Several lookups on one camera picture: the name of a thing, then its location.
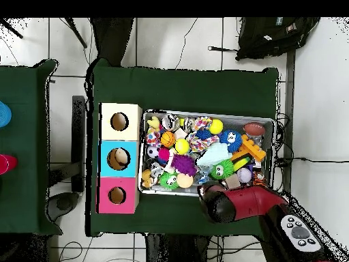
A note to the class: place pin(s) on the colourful polka dot cloth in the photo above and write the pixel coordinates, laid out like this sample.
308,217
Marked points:
203,141

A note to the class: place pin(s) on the mint green knitted cloth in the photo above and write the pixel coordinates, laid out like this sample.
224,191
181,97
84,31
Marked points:
212,155

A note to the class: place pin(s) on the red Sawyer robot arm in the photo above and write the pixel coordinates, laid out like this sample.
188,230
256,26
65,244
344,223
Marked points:
251,203

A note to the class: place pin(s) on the wooden box with three holes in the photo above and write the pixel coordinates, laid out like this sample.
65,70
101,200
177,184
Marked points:
132,164

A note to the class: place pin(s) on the clear mesh bin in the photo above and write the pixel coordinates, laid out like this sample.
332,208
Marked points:
163,192

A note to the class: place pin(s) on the small orange basketball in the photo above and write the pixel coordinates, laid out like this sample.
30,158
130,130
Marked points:
168,139

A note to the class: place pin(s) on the purple spiky ball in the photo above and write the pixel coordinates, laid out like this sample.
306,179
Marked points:
184,165

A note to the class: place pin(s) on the beige rounded toy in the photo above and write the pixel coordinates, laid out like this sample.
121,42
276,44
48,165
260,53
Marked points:
121,158

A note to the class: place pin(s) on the blue fuzzy toy with eyes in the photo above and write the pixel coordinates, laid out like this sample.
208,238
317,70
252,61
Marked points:
231,140

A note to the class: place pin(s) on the dark green table cloth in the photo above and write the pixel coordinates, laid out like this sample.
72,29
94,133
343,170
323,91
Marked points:
180,87
27,136

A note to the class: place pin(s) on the white baseball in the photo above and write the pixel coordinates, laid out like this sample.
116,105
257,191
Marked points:
244,174

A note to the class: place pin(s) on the orange plastic building block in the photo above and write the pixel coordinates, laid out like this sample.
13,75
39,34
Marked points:
252,148

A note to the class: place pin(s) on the small brown football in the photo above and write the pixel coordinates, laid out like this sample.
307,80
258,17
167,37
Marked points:
254,129

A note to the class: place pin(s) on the black backpack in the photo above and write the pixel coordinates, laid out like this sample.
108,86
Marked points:
272,38

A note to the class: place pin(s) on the red cup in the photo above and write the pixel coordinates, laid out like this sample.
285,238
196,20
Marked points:
6,164

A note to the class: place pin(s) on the blue round object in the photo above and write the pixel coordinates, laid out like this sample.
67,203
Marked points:
4,114

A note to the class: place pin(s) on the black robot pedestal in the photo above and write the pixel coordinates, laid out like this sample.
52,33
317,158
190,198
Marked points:
180,251

